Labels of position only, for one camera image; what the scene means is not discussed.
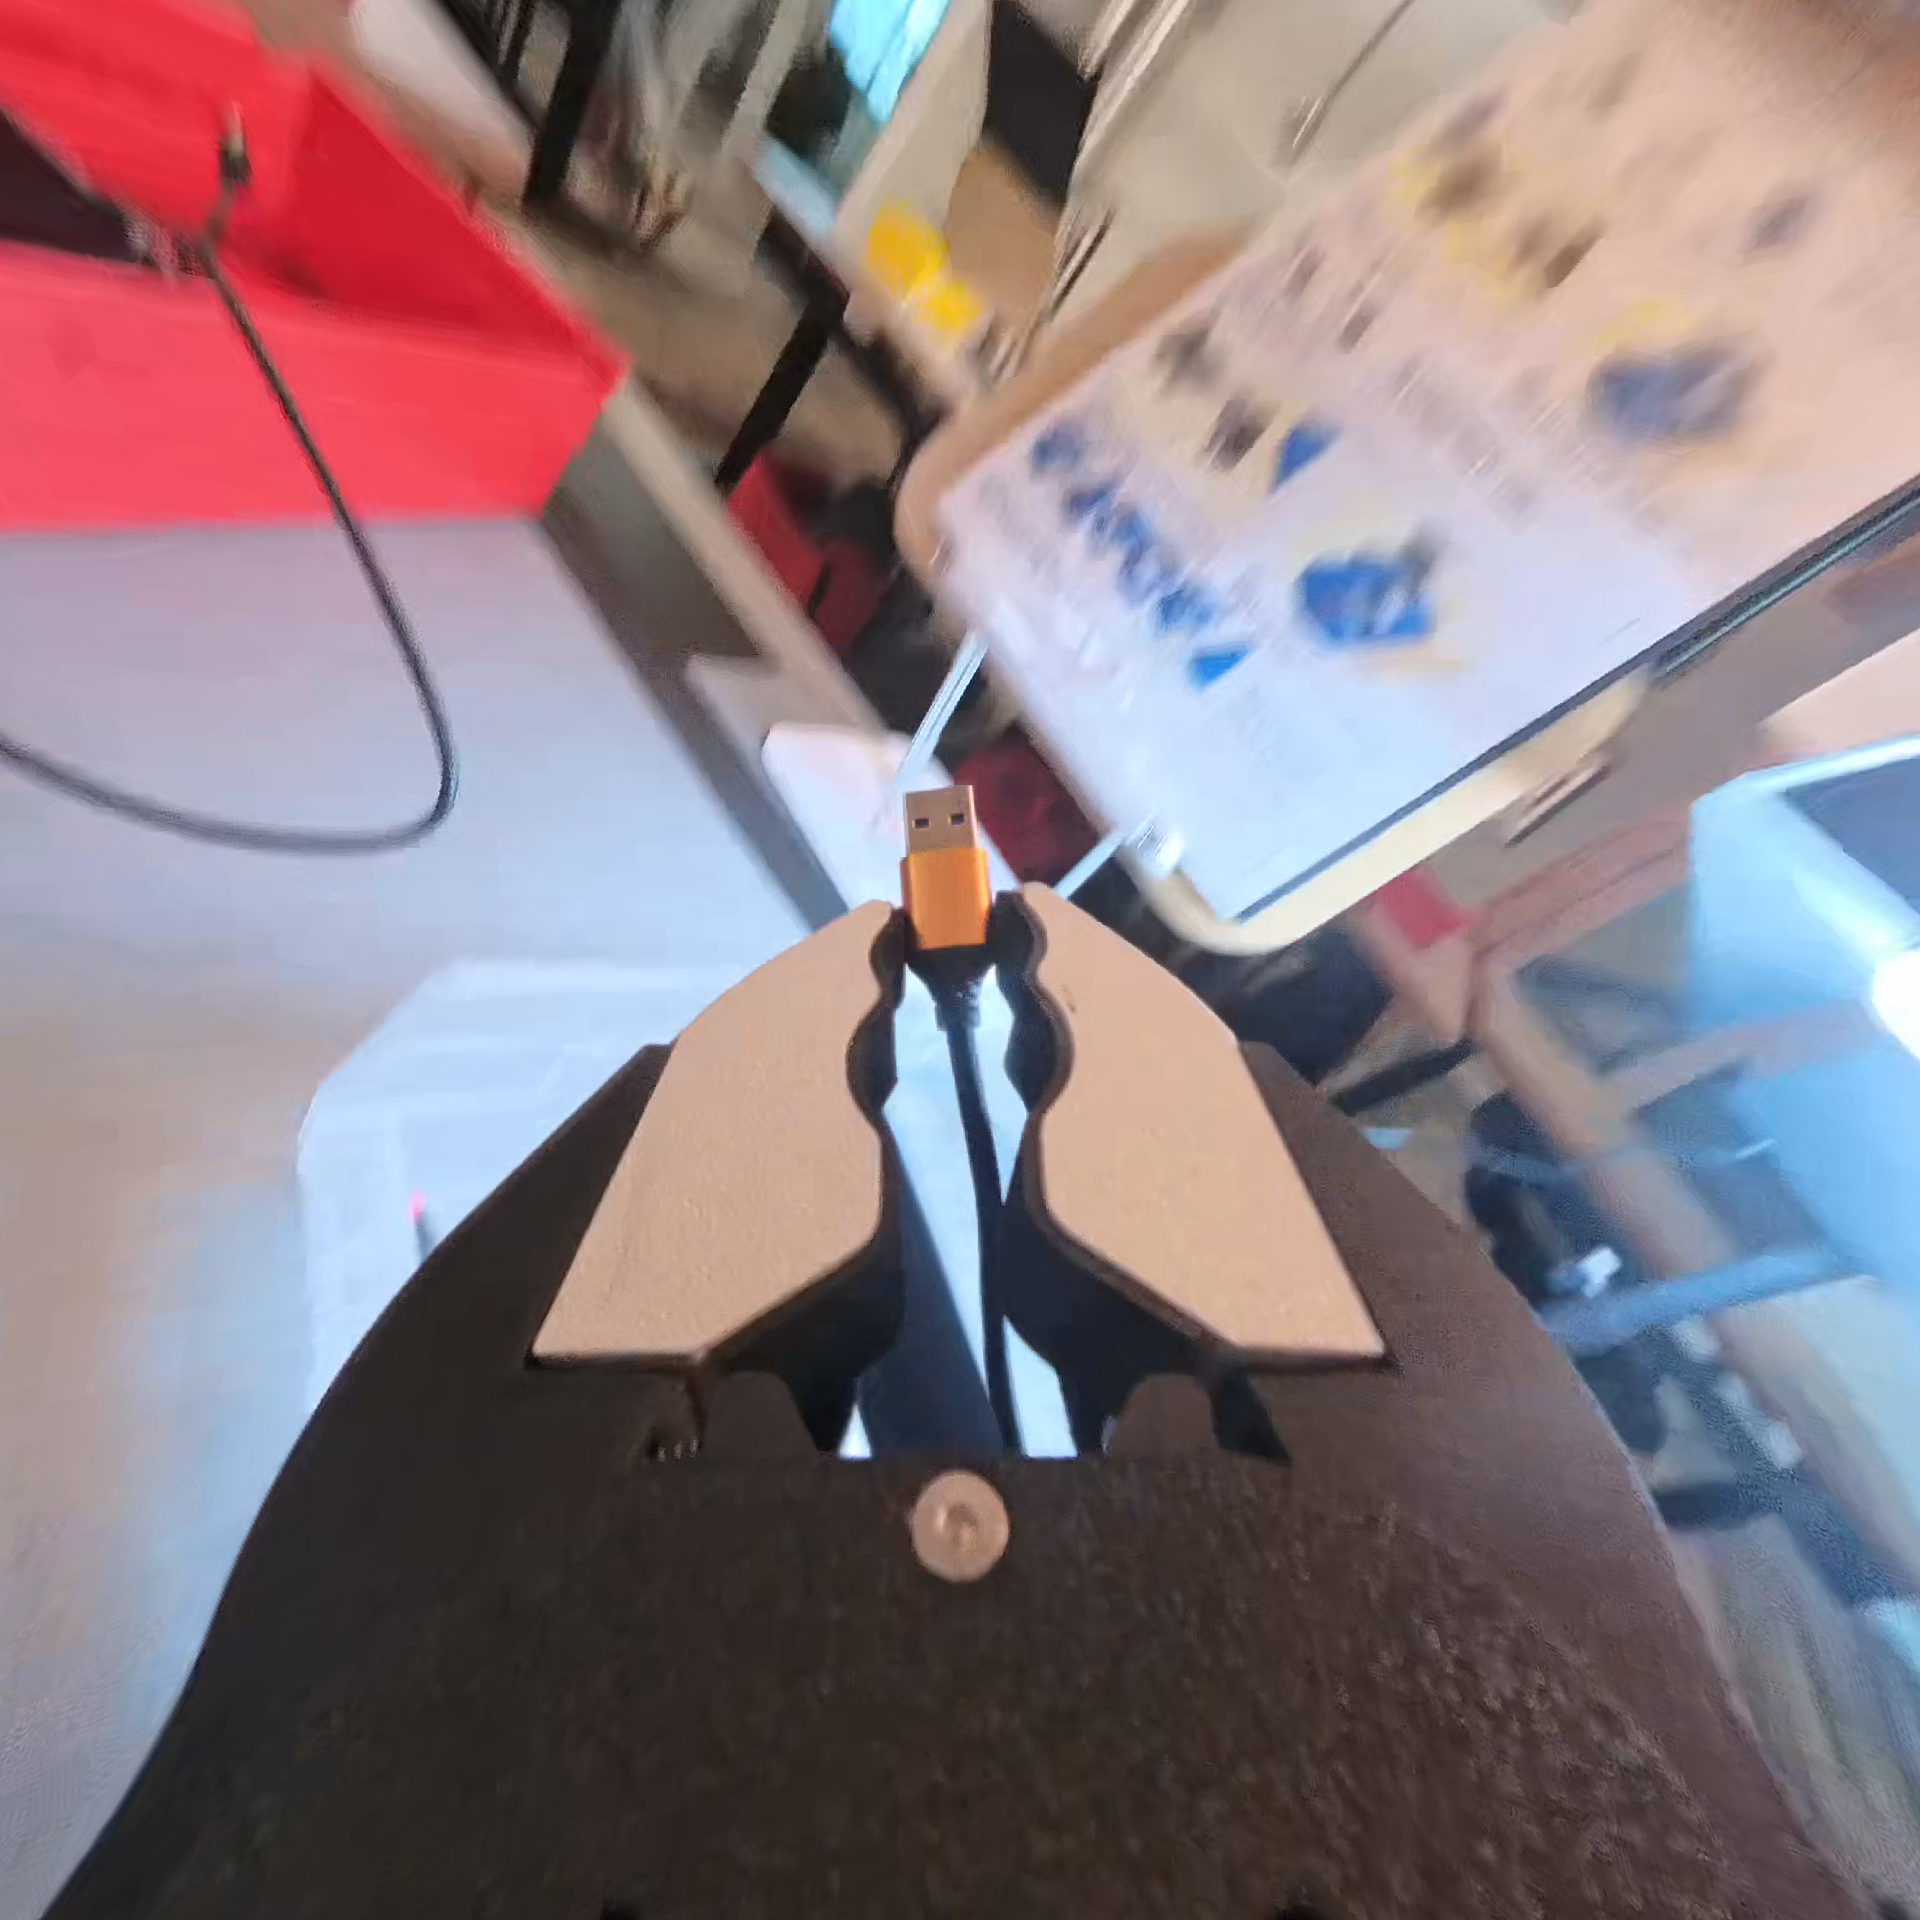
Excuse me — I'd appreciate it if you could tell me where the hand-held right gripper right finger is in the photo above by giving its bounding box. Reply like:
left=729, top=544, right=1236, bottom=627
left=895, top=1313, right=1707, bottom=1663
left=993, top=881, right=1386, bottom=1448

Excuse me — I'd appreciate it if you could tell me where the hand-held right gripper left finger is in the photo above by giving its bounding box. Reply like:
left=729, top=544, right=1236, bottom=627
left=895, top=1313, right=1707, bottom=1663
left=534, top=902, right=910, bottom=1448

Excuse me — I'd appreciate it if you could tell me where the clear plastic bin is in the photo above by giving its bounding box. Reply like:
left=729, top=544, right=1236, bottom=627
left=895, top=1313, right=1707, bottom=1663
left=298, top=960, right=706, bottom=1412

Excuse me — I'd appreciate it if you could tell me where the red plastic bin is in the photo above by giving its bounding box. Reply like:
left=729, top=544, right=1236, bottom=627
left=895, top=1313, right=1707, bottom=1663
left=0, top=0, right=628, bottom=531

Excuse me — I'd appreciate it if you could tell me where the instruction sheet on stand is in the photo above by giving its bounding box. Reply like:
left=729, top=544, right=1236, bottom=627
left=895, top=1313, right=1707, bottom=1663
left=758, top=0, right=1920, bottom=961

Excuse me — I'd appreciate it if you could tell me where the red backpack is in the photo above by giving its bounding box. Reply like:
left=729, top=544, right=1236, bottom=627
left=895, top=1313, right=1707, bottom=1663
left=728, top=454, right=903, bottom=646

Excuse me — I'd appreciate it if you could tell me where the yellow bin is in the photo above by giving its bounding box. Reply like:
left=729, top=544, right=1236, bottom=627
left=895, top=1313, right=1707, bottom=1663
left=862, top=201, right=986, bottom=337

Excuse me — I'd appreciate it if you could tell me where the thin black cable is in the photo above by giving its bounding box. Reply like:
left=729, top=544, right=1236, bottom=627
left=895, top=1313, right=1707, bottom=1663
left=0, top=105, right=459, bottom=854

